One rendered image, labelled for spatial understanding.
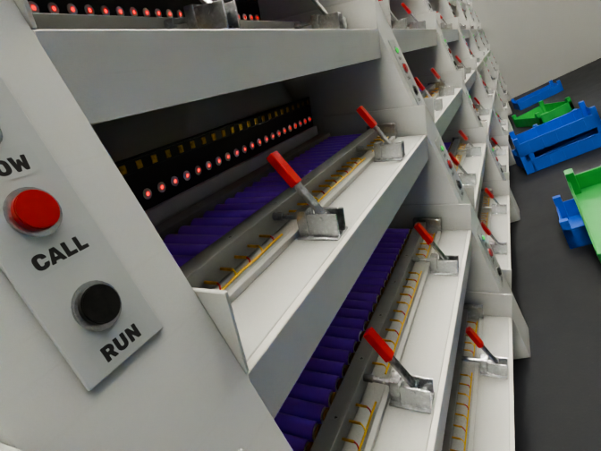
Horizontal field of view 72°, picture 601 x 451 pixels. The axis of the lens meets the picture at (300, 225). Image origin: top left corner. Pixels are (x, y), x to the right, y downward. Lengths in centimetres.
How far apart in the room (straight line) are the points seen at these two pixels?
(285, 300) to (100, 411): 14
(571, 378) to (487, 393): 20
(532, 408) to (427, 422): 43
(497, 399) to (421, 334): 22
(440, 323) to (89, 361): 45
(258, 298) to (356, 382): 19
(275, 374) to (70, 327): 13
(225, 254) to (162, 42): 16
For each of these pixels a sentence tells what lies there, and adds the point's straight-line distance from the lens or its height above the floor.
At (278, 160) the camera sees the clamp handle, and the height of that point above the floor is 57.
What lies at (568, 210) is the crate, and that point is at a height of 2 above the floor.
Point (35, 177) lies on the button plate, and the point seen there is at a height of 61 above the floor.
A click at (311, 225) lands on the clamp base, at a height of 51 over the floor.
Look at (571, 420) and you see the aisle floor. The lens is 83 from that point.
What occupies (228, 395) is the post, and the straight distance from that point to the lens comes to 22.
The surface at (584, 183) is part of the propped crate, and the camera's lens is 132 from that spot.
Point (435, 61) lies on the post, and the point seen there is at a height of 59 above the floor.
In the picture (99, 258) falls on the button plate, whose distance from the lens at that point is 19.
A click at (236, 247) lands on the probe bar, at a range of 34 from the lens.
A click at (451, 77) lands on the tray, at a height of 53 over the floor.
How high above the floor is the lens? 58
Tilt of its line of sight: 10 degrees down
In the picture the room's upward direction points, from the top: 29 degrees counter-clockwise
